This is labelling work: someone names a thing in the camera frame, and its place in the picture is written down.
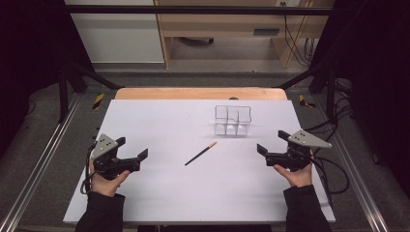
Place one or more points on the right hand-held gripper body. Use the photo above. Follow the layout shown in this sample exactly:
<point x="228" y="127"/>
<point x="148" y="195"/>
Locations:
<point x="296" y="156"/>

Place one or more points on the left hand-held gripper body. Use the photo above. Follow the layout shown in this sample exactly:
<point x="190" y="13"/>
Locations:
<point x="104" y="154"/>

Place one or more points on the clear plastic organiser box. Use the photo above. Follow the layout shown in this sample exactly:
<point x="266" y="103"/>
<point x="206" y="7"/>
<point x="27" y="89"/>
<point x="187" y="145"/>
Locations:
<point x="232" y="121"/>

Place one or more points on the black pencil with wooden end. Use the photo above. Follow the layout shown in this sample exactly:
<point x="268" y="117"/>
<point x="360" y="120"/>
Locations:
<point x="200" y="154"/>

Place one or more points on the person's right hand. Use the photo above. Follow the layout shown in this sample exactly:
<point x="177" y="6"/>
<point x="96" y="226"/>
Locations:
<point x="299" y="178"/>

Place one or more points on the person's left hand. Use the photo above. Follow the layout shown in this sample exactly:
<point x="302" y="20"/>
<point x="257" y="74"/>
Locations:
<point x="104" y="187"/>

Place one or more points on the yellow black floor tape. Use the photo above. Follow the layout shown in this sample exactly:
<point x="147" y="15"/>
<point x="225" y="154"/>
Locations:
<point x="304" y="101"/>
<point x="98" y="101"/>

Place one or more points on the white table cover board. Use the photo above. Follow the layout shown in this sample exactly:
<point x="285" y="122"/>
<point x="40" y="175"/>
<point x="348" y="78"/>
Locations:
<point x="193" y="193"/>

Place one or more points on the white cabinet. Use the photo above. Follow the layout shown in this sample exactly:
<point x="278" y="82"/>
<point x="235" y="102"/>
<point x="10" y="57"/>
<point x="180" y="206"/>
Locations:
<point x="119" y="35"/>

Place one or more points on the black curtain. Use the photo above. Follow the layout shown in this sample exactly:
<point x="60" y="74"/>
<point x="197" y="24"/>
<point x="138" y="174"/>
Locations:
<point x="29" y="64"/>
<point x="377" y="80"/>

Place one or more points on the black chair base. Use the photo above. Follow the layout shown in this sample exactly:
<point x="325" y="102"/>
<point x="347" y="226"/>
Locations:
<point x="196" y="41"/>

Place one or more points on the light wooden desk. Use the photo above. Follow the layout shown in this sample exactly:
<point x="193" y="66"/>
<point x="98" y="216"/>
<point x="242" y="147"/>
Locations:
<point x="225" y="22"/>

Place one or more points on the aluminium floor rail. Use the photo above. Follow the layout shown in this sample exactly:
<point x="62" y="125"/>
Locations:
<point x="42" y="158"/>
<point x="354" y="174"/>

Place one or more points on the black metal frame stand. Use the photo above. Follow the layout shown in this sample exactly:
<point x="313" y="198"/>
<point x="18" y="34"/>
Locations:
<point x="329" y="93"/>
<point x="64" y="93"/>

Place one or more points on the black horizontal frame bar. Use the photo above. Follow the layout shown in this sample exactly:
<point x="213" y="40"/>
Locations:
<point x="193" y="9"/>

